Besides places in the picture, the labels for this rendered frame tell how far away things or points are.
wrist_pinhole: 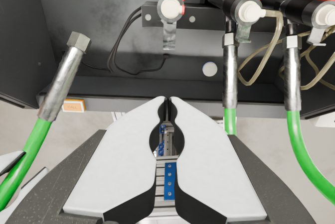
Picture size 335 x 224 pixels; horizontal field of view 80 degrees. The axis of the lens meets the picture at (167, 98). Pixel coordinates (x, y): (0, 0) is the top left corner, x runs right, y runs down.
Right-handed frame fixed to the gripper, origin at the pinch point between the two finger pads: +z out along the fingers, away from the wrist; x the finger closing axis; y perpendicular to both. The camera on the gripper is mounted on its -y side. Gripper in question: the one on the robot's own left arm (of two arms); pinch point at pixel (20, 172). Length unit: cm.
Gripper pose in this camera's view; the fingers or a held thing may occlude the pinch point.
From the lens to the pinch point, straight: 23.0
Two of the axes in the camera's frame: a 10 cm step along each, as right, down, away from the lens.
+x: 7.7, 6.4, 1.0
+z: 5.6, -7.3, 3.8
